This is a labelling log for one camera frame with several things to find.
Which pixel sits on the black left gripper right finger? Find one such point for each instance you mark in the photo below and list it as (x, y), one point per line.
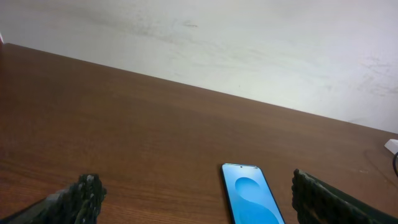
(317, 202)

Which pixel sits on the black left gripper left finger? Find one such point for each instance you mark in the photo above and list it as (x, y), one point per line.
(79, 203)

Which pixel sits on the blue Galaxy smartphone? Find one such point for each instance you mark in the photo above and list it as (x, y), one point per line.
(250, 199)

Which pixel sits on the white charger adapter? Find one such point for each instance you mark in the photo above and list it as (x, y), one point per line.
(392, 145)

